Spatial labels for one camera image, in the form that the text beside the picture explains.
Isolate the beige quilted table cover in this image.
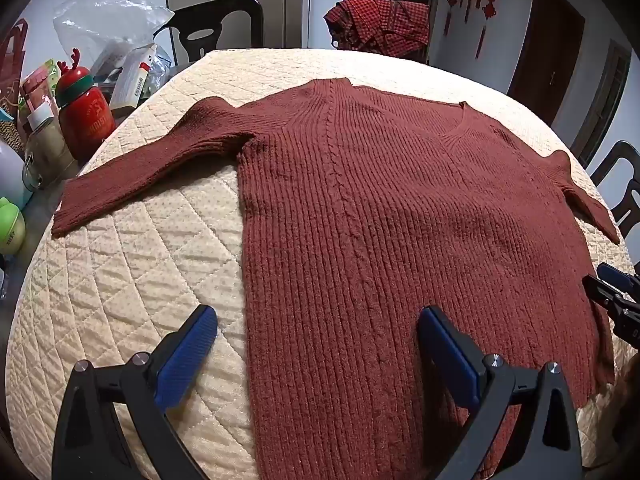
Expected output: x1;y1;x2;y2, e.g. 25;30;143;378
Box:
5;47;640;480

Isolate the red gift bag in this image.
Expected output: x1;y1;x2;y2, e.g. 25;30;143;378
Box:
0;19;28;111

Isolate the red plaid shirt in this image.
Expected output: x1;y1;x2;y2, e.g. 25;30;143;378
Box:
323;0;432;63

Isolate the dark brown door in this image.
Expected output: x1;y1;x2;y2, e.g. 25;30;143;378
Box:
507;0;586;126

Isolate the green patterned packet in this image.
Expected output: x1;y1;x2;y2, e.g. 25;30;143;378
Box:
30;59;62;86

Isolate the white spray bottle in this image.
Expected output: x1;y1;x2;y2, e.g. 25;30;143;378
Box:
0;140;31;211

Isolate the clear plastic bag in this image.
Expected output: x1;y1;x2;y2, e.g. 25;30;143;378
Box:
52;0;176;106

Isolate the green frog cup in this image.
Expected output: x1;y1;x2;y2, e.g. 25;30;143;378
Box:
0;197;26;256

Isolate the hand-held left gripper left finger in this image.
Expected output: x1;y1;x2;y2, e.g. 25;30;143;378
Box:
52;305;218;480

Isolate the rust brown knit sweater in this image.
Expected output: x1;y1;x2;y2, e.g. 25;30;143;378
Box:
51;77;621;480

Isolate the red reindeer bottle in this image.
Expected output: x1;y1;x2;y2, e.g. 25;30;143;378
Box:
55;49;112;163

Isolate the white box with red label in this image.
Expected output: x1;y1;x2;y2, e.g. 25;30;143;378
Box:
109;45;157;111

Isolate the black dining chair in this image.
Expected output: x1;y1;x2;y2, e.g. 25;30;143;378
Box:
152;0;264;68
590;141;640;233

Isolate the dark framed side door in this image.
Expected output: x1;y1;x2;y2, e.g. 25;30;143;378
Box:
570;40;632;168

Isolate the pink lidded jar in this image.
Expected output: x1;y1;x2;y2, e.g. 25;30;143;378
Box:
20;67;58;111

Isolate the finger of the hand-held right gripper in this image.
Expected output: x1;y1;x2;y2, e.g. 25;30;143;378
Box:
597;262;640;293
582;275;640;348

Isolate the glass jar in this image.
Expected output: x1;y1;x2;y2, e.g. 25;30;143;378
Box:
22;107;76;191

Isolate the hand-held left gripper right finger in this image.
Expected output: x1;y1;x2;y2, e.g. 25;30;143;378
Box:
417;305;583;480

